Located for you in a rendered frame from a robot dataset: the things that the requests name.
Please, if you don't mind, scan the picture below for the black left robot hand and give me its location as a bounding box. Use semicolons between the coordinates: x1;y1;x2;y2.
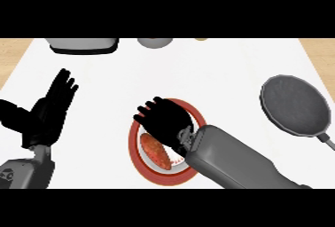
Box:
0;68;80;150

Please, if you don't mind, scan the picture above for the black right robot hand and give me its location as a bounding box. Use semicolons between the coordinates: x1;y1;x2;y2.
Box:
133;96;195;154

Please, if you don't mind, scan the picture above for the red bell pepper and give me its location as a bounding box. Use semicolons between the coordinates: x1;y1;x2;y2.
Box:
139;133;173;171

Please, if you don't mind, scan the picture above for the red rimmed white plate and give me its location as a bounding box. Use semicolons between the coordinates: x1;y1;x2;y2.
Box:
127;98;208;187

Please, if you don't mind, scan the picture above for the dark grey frying pan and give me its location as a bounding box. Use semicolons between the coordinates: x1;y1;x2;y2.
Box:
260;74;335;151

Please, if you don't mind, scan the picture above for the grey round bowl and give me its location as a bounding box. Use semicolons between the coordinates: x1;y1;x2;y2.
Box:
136;37;174;50

